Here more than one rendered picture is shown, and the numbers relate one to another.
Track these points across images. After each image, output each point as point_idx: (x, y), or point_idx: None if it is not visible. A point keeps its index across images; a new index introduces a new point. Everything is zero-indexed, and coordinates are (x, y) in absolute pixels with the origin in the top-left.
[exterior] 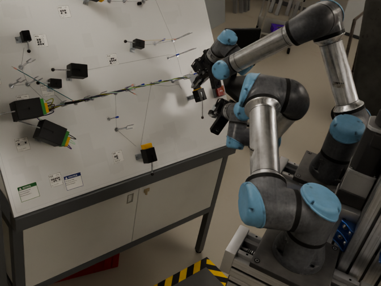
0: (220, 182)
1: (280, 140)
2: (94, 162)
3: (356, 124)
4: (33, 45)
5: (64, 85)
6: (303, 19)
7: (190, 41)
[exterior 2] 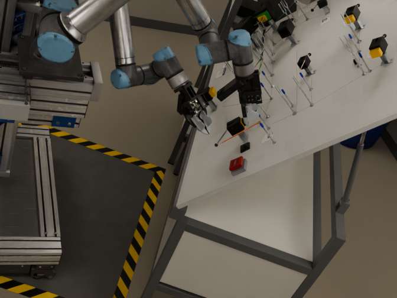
0: (161, 254)
1: (113, 70)
2: (226, 80)
3: (55, 0)
4: (322, 18)
5: (288, 44)
6: None
7: (308, 123)
